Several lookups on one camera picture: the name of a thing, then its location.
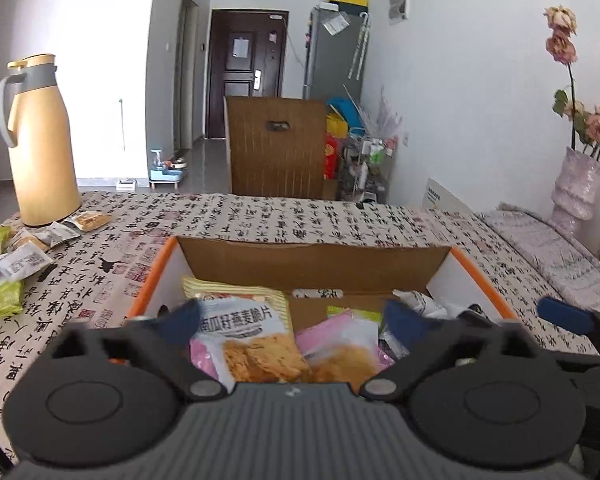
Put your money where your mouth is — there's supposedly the pink ribbed vase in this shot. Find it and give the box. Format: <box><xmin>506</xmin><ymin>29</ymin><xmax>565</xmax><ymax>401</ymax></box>
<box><xmin>550</xmin><ymin>147</ymin><xmax>600</xmax><ymax>233</ymax></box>

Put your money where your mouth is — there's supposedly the small grey packet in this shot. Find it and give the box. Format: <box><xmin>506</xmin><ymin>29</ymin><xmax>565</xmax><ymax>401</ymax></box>
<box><xmin>32</xmin><ymin>221</ymin><xmax>81</xmax><ymax>248</ymax></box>

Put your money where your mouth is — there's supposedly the red gift bag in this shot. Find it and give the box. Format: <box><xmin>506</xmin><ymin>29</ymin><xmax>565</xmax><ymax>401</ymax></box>
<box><xmin>324</xmin><ymin>132</ymin><xmax>346</xmax><ymax>181</ymax></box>

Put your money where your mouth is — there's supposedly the red cardboard box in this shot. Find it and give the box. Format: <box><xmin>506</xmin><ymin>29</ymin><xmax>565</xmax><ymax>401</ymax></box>
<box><xmin>125</xmin><ymin>235</ymin><xmax>520</xmax><ymax>363</ymax></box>

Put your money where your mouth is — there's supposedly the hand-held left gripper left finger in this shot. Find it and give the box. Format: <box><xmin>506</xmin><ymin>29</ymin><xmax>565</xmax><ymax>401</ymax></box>
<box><xmin>30</xmin><ymin>298</ymin><xmax>228</xmax><ymax>402</ymax></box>

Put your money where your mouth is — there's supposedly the blue plastic item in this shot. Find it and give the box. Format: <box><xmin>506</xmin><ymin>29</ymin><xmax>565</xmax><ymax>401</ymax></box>
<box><xmin>328</xmin><ymin>98</ymin><xmax>361</xmax><ymax>126</ymax></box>

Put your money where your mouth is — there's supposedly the blue pet water feeder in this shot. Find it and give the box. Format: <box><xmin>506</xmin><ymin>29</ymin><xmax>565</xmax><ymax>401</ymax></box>
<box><xmin>149</xmin><ymin>150</ymin><xmax>188</xmax><ymax>191</ymax></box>

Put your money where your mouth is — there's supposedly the dried pink rose bouquet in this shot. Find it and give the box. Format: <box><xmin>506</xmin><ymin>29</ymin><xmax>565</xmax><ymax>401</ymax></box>
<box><xmin>544</xmin><ymin>5</ymin><xmax>600</xmax><ymax>163</ymax></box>

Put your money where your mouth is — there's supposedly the green snack packet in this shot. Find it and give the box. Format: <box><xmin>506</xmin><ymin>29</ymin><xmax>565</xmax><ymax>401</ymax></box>
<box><xmin>326</xmin><ymin>306</ymin><xmax>382</xmax><ymax>324</ymax></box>

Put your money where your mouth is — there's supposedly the wire rack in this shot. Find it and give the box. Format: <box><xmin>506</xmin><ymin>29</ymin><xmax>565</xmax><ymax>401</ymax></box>
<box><xmin>345</xmin><ymin>135</ymin><xmax>396</xmax><ymax>203</ymax></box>

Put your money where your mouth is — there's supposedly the folded umbrella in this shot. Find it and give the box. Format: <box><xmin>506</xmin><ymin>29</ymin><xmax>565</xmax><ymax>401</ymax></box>
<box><xmin>348</xmin><ymin>11</ymin><xmax>370</xmax><ymax>80</ymax></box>

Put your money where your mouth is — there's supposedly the small white packet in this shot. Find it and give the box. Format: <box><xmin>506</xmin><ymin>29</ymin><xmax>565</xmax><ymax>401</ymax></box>
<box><xmin>0</xmin><ymin>241</ymin><xmax>53</xmax><ymax>281</ymax></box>

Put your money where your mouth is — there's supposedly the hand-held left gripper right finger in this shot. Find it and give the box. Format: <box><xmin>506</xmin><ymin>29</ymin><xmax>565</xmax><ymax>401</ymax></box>
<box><xmin>361</xmin><ymin>299</ymin><xmax>563</xmax><ymax>402</ymax></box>

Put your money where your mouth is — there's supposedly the white oat crisp packet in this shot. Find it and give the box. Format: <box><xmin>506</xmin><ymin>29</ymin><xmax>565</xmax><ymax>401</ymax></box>
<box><xmin>190</xmin><ymin>297</ymin><xmax>311</xmax><ymax>393</ymax></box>

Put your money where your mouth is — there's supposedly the white feather decoration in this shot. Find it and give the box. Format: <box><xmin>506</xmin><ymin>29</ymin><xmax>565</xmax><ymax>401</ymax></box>
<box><xmin>365</xmin><ymin>87</ymin><xmax>403</xmax><ymax>141</ymax></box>

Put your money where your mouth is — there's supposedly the long orange snack packet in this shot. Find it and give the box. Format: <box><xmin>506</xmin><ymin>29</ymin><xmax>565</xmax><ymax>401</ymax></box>
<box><xmin>181</xmin><ymin>276</ymin><xmax>293</xmax><ymax>333</ymax></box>

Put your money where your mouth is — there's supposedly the white paper sheet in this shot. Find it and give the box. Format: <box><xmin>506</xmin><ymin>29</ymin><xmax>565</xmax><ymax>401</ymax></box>
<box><xmin>320</xmin><ymin>11</ymin><xmax>351</xmax><ymax>36</ymax></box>

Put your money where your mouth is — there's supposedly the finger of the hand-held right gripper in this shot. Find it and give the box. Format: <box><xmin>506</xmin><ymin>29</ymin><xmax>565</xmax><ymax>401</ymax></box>
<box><xmin>537</xmin><ymin>296</ymin><xmax>600</xmax><ymax>357</ymax></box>

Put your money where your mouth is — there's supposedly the white board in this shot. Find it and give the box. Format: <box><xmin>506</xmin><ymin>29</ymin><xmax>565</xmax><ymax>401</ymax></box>
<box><xmin>422</xmin><ymin>177</ymin><xmax>473</xmax><ymax>213</ymax></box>

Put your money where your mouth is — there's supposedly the yellow thermos jug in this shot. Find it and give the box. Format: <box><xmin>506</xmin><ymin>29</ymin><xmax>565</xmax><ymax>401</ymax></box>
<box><xmin>0</xmin><ymin>54</ymin><xmax>82</xmax><ymax>227</ymax></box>

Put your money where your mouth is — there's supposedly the wooden chair back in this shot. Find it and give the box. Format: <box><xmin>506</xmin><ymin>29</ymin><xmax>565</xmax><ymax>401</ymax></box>
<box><xmin>224</xmin><ymin>96</ymin><xmax>328</xmax><ymax>198</ymax></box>

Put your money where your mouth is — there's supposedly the grey white snack packet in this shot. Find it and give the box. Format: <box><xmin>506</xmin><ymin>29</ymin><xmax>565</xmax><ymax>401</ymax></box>
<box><xmin>392</xmin><ymin>290</ymin><xmax>461</xmax><ymax>318</ymax></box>

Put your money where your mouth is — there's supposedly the grey refrigerator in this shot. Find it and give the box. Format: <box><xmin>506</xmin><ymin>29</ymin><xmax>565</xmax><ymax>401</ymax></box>
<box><xmin>302</xmin><ymin>2</ymin><xmax>370</xmax><ymax>101</ymax></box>

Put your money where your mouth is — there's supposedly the small brown packet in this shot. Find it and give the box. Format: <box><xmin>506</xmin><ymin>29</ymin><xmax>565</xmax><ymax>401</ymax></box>
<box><xmin>65</xmin><ymin>212</ymin><xmax>113</xmax><ymax>232</ymax></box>

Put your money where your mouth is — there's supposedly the dark wooden door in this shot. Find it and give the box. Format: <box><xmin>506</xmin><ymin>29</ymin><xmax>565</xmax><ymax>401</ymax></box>
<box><xmin>206</xmin><ymin>8</ymin><xmax>288</xmax><ymax>139</ymax></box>

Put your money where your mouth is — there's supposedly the small green packet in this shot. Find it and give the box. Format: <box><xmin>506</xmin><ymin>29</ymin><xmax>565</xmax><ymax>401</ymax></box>
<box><xmin>0</xmin><ymin>280</ymin><xmax>26</xmax><ymax>318</ymax></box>

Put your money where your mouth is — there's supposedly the grey floral cloth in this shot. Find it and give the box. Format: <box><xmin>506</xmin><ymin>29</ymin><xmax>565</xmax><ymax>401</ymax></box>
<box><xmin>480</xmin><ymin>202</ymin><xmax>600</xmax><ymax>361</ymax></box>

